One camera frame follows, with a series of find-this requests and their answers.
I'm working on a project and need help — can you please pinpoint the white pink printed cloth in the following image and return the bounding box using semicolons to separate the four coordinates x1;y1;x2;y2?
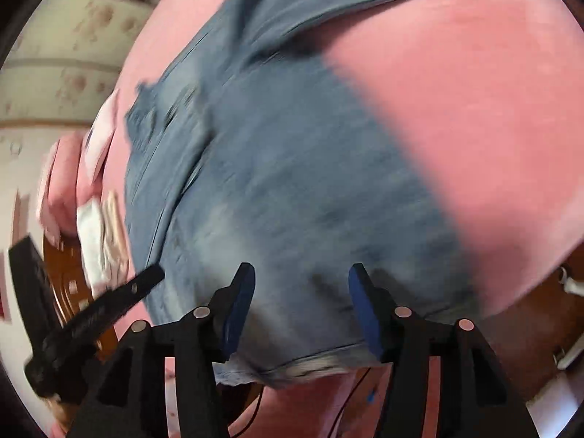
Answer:
84;91;120;178

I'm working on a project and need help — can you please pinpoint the white folded cloth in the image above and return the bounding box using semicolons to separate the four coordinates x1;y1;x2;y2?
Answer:
75;201;110;295

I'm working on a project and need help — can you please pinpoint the pink bed sheet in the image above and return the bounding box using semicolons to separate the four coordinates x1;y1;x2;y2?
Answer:
46;0;584;438

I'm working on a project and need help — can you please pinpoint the folded pink cloth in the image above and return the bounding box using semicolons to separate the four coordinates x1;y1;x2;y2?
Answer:
36;132;92;238

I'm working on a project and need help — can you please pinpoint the black cable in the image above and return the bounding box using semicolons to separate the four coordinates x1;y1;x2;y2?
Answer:
230;365;372;438

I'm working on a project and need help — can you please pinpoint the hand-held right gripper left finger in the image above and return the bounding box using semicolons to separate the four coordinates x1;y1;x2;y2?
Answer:
68;262;256;438

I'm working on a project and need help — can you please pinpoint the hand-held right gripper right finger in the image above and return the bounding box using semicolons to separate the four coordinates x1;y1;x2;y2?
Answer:
348;263;541;438

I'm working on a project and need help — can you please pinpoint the blue denim jacket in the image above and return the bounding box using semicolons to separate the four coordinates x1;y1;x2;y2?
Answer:
123;0;548;388

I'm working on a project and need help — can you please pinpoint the white metal frame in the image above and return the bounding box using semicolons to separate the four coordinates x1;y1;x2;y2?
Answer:
553;265;584;371

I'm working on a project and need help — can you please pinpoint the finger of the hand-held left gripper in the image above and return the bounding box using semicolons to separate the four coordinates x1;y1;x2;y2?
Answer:
8;235;60;343
64;264;166;343

